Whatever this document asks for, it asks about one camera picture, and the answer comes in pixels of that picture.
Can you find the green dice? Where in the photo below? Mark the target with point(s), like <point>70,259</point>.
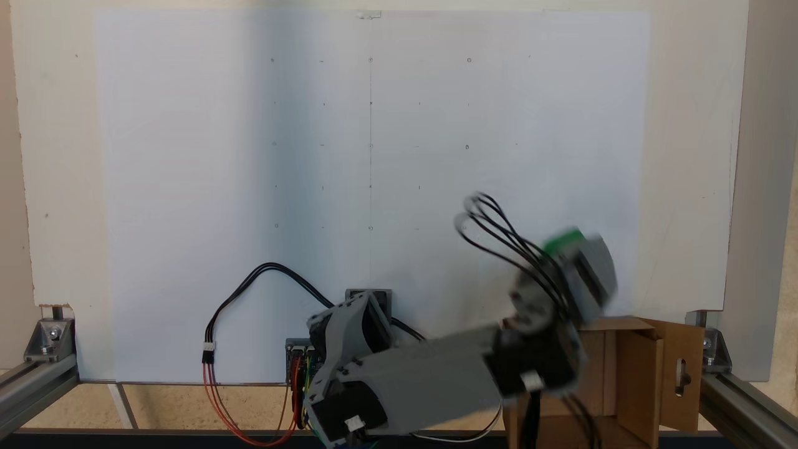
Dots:
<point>563,242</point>

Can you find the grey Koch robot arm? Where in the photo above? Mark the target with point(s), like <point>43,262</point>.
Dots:
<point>430,374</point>

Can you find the brown cardboard box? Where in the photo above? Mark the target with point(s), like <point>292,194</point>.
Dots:
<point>642,380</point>

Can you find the white paper sheet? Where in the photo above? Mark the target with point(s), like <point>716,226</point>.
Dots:
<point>530,156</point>

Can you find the clear tape strip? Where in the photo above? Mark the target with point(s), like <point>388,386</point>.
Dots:
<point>369,14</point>

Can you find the grey corner bracket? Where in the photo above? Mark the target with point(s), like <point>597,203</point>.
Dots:
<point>50,340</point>
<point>714,349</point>

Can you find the aluminium frame rail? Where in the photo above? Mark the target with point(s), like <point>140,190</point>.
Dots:
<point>748,405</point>
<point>31,386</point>

